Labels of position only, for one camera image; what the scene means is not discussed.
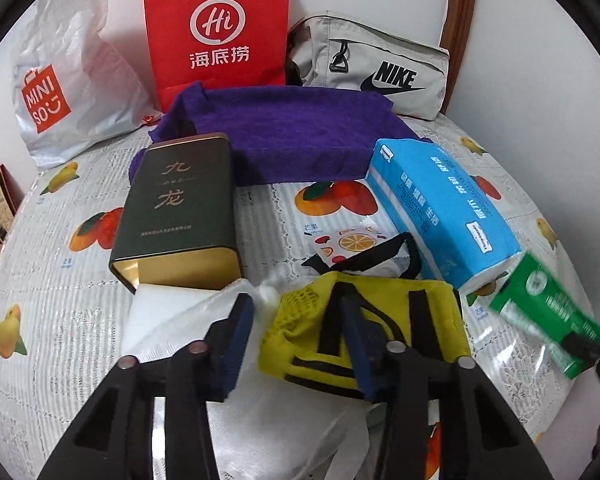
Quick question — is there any green tissue pack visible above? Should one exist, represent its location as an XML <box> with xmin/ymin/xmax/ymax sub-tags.
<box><xmin>490</xmin><ymin>252</ymin><xmax>600</xmax><ymax>379</ymax></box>

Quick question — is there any yellow black mesh bag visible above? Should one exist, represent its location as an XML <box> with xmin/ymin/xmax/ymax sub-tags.
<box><xmin>259</xmin><ymin>233</ymin><xmax>470</xmax><ymax>402</ymax></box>

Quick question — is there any white foam block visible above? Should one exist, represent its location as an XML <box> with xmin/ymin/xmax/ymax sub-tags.
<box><xmin>121</xmin><ymin>284</ymin><xmax>216</xmax><ymax>356</ymax></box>

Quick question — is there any orange print wet wipe packet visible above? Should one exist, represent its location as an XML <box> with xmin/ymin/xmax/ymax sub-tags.
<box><xmin>301</xmin><ymin>219</ymin><xmax>412</xmax><ymax>278</ymax></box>

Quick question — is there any fruit pattern tablecloth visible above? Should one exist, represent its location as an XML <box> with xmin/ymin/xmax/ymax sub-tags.
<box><xmin>0</xmin><ymin>115</ymin><xmax>593</xmax><ymax>479</ymax></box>

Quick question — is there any blue tissue pack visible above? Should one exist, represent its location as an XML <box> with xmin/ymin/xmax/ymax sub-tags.
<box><xmin>366</xmin><ymin>139</ymin><xmax>521</xmax><ymax>292</ymax></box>

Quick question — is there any dark green tea tin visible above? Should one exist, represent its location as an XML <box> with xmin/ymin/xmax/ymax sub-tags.
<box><xmin>109</xmin><ymin>133</ymin><xmax>242</xmax><ymax>292</ymax></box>

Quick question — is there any purple towel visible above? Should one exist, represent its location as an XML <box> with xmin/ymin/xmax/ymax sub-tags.
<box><xmin>129</xmin><ymin>82</ymin><xmax>416</xmax><ymax>186</ymax></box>

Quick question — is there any white Miniso plastic bag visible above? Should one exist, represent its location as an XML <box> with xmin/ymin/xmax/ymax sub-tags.
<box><xmin>12</xmin><ymin>0</ymin><xmax>159</xmax><ymax>170</ymax></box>

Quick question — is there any grey Nike bag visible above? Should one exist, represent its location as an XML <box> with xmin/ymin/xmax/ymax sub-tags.
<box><xmin>289</xmin><ymin>12</ymin><xmax>450</xmax><ymax>120</ymax></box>

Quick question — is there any red Haidilao paper bag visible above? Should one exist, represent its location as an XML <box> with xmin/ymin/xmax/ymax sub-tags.
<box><xmin>143</xmin><ymin>0</ymin><xmax>289</xmax><ymax>110</ymax></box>

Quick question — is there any brown wooden door frame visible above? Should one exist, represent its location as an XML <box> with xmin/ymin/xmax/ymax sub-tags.
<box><xmin>440</xmin><ymin>0</ymin><xmax>476</xmax><ymax>113</ymax></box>

